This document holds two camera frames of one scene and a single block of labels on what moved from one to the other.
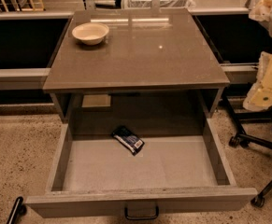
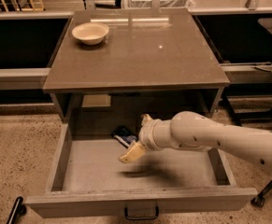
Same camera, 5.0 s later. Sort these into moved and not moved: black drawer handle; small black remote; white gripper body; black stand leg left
Moved: white gripper body
Not moved: black stand leg left; small black remote; black drawer handle
